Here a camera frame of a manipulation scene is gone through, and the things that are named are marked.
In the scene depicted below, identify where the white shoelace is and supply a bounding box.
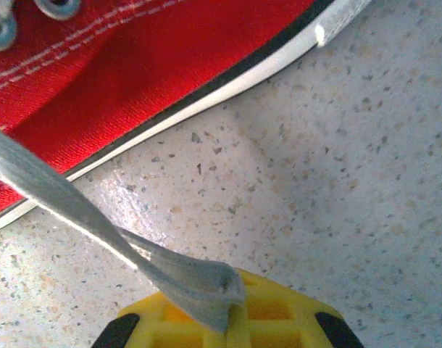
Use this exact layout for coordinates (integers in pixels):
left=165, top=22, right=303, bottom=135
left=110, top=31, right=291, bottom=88
left=0, top=0, right=246, bottom=334

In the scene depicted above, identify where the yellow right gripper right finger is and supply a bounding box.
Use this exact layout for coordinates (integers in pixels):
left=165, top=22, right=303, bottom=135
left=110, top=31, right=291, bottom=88
left=226, top=267, right=366, bottom=348

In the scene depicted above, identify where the red canvas sneaker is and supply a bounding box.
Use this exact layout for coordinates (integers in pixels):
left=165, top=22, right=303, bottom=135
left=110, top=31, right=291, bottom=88
left=0, top=0, right=374, bottom=235

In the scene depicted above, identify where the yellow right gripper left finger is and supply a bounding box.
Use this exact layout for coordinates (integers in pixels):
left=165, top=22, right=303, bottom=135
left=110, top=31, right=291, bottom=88
left=91, top=291, right=230, bottom=348

